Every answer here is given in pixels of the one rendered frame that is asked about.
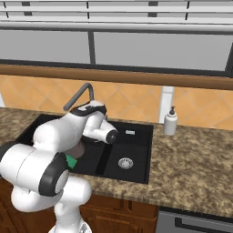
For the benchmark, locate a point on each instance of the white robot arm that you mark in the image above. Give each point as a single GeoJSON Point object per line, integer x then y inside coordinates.
{"type": "Point", "coordinates": [36, 164]}

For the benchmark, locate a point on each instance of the black double sink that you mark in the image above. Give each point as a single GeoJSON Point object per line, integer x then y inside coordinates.
{"type": "Point", "coordinates": [133, 148]}

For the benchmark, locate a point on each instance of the round metal sink drain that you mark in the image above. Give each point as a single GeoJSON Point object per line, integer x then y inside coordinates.
{"type": "Point", "coordinates": [125, 163]}

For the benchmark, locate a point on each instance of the green sponge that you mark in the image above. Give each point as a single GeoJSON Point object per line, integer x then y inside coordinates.
{"type": "Point", "coordinates": [71, 163]}

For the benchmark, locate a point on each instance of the brown wooden window sill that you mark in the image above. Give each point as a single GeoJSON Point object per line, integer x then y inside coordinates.
{"type": "Point", "coordinates": [121, 76]}

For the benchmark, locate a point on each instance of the grey angular tap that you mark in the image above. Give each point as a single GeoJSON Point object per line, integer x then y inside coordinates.
{"type": "Point", "coordinates": [79, 94]}

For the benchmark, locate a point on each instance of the white soap dispenser black pump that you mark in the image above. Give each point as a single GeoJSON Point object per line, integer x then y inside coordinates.
{"type": "Point", "coordinates": [170, 123]}

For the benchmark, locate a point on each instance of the dark framed window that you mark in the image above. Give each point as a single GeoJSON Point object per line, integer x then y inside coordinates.
{"type": "Point", "coordinates": [151, 50]}

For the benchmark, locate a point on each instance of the brown wooden cupboard front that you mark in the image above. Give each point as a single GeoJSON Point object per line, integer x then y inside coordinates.
{"type": "Point", "coordinates": [121, 215]}

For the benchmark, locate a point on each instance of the white window blinds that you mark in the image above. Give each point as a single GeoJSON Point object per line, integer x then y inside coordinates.
{"type": "Point", "coordinates": [121, 12]}

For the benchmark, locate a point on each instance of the grey dishwasher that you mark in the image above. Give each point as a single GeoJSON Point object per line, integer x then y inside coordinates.
{"type": "Point", "coordinates": [194, 223]}

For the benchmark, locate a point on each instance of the brown wooden cupboard door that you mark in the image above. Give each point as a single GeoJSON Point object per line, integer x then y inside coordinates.
{"type": "Point", "coordinates": [9, 212]}

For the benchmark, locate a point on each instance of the white upright post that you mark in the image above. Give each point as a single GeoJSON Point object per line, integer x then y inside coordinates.
{"type": "Point", "coordinates": [166, 100]}

